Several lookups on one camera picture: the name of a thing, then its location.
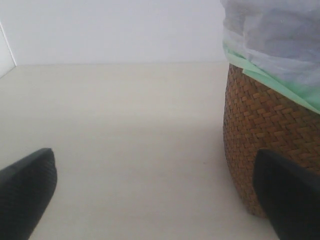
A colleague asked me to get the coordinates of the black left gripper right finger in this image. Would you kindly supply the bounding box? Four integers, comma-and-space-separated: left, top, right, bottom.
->
252, 149, 320, 240

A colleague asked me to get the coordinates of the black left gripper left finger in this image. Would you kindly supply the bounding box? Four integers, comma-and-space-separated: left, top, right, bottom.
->
0, 148, 57, 240

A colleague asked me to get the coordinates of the woven wicker waste basket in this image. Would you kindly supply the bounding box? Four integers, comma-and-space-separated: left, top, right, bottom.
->
223, 64, 320, 218

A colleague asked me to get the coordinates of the white green plastic bin liner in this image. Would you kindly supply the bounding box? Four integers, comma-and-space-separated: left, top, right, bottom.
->
221, 0, 320, 113

